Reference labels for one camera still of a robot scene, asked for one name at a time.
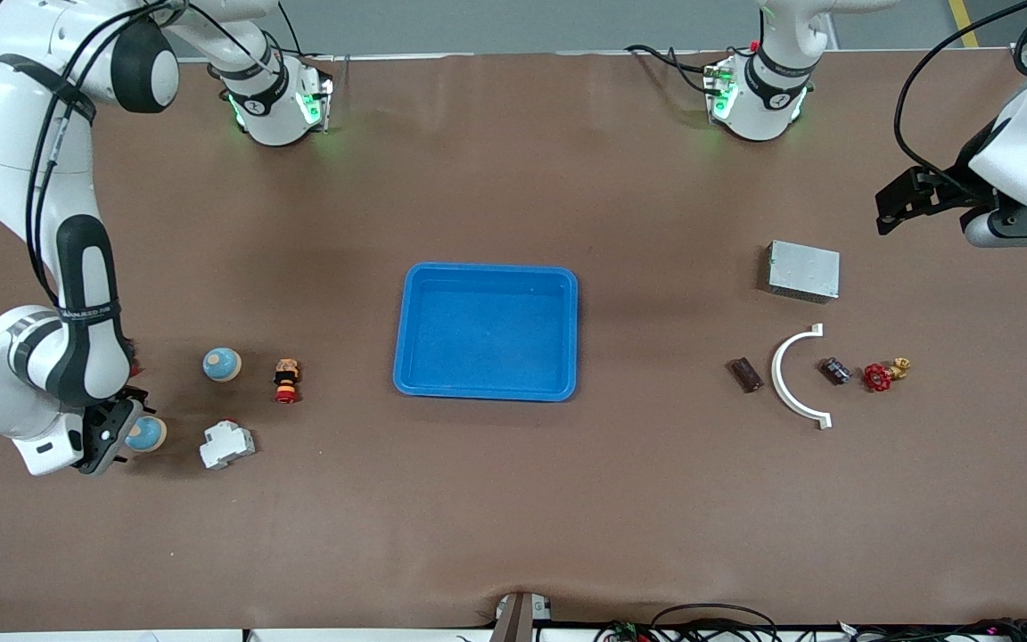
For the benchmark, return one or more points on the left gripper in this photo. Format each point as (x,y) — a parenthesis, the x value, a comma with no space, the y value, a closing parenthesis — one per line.
(948,188)

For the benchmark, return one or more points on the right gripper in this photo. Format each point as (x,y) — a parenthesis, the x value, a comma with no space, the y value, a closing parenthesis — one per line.
(127,399)

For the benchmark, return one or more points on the light blue dome bell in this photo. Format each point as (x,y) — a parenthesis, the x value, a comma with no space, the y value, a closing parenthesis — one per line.
(148,435)
(221,366)

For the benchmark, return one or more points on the black printed capacitor block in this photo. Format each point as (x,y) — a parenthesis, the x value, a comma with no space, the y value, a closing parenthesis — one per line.
(836,371)

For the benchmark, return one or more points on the dark brown capacitor block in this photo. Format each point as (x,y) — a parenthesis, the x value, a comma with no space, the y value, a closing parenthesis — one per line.
(746,375)

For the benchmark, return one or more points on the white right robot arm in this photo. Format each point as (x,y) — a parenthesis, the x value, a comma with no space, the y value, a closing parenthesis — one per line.
(23,134)

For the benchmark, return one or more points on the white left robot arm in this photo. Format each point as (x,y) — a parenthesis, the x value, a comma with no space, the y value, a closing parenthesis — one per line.
(759,98)

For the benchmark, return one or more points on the white circuit breaker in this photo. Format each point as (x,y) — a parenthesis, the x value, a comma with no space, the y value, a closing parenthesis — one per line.
(226,446)

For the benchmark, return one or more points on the orange emergency stop button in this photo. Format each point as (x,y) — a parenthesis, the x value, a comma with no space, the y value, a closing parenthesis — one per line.
(286,379)

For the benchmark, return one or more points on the white board strip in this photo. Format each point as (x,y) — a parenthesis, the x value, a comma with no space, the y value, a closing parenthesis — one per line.
(77,637)

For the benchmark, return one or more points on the silver power supply box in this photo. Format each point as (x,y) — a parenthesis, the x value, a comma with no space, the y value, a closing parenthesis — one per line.
(803,272)

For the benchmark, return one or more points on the blue plastic tray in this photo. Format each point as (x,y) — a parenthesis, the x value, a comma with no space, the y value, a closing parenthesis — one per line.
(496,357)

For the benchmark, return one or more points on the brown table cover mat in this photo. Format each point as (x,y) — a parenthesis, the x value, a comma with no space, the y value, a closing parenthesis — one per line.
(513,499)

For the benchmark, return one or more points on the white curved bracket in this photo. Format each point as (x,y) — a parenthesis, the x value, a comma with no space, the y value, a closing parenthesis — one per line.
(776,374)

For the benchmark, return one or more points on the metal clamp bracket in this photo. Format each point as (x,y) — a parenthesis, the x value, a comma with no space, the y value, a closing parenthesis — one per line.
(518,620)

